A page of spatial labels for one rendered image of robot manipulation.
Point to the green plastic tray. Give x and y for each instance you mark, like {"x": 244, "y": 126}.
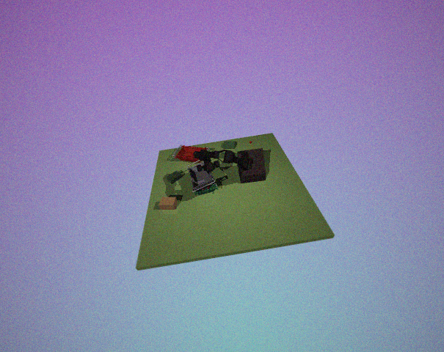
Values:
{"x": 206, "y": 190}

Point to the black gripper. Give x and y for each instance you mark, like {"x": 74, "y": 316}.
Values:
{"x": 200, "y": 168}

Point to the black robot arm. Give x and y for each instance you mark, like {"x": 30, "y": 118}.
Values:
{"x": 230, "y": 157}

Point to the brown rectangular block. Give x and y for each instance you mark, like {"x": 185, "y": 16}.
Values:
{"x": 168, "y": 203}

